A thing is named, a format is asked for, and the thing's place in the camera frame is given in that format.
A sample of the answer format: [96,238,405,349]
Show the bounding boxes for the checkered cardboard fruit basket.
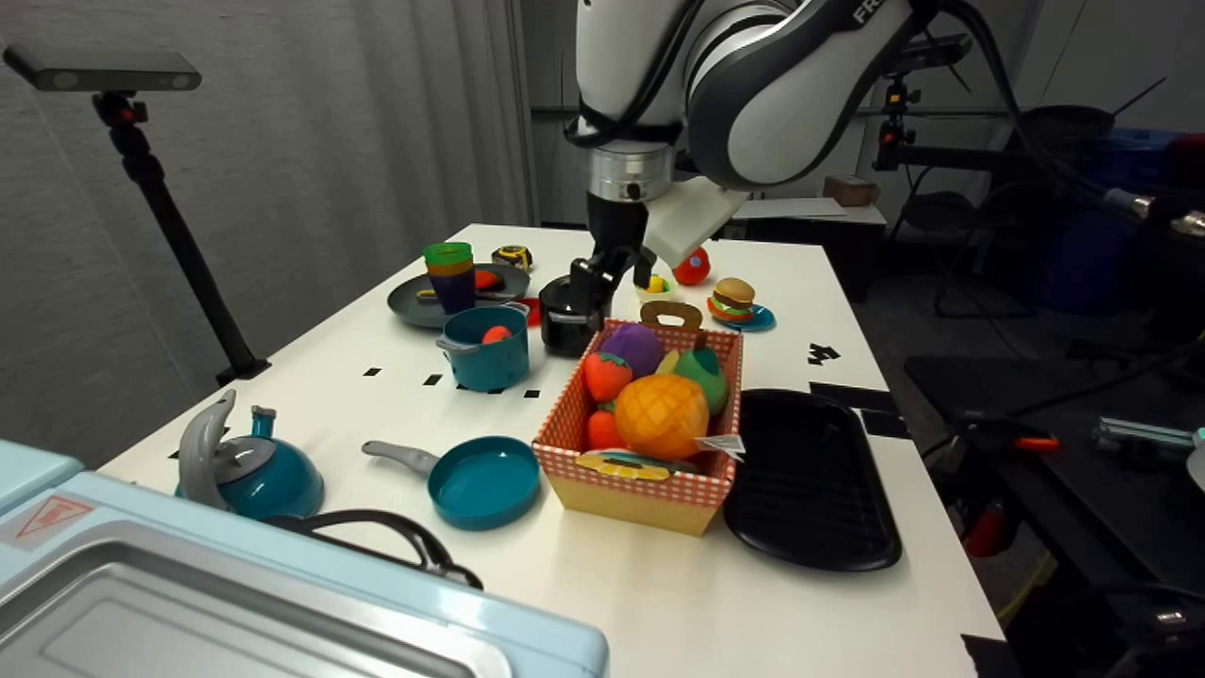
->
[535,301,743,536]

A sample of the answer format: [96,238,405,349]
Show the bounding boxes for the blue toy pot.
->
[438,306,527,391]

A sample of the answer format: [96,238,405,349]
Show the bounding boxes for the purple toy eggplant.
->
[602,322,663,378]

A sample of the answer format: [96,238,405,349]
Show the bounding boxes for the black rectangular tray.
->
[724,389,904,574]

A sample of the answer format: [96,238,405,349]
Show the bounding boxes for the blue toy kettle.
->
[177,391,322,520]

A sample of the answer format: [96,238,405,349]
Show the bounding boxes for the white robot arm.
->
[567,0,934,306]

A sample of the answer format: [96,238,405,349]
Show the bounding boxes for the light blue appliance box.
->
[0,442,609,678]

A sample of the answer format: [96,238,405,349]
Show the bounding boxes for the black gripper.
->
[571,197,656,290]

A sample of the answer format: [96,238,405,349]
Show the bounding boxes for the blue toy frying pan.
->
[361,437,543,532]

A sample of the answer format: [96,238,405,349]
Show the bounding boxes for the stacked coloured toy cups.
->
[427,240,476,312]

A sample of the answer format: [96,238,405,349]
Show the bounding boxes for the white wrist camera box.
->
[642,178,745,268]

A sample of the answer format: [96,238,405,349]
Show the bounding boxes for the black toy pot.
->
[538,280,606,358]

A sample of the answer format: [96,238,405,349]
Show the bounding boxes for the red toy strawberry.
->
[585,355,632,403]

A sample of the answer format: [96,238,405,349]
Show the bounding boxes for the red toy tomato in pot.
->
[482,322,512,346]

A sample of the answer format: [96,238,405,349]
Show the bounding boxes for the black office chair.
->
[937,104,1205,316]

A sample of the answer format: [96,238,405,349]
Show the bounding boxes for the orange toy pineapple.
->
[612,378,706,459]

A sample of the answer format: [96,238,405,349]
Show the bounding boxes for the dark transparent pot lid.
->
[538,258,612,312]

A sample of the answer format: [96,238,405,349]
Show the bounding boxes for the right camera on stand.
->
[872,34,971,170]

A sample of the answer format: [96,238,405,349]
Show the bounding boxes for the red toy apple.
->
[673,250,710,285]

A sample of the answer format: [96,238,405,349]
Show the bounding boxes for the toy hamburger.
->
[706,280,757,327]

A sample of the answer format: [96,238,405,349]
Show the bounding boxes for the black power cable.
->
[270,504,486,592]

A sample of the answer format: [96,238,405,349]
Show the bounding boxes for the left camera on tripod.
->
[5,41,268,385]

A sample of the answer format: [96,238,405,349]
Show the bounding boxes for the green toy pear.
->
[673,346,728,414]

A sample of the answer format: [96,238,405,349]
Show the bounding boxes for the grey round plate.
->
[384,258,535,334]

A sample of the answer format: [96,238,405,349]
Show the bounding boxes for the small bowl with yellow toy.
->
[635,275,669,299]

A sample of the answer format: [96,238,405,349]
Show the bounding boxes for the yellow black toy item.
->
[491,243,535,272]

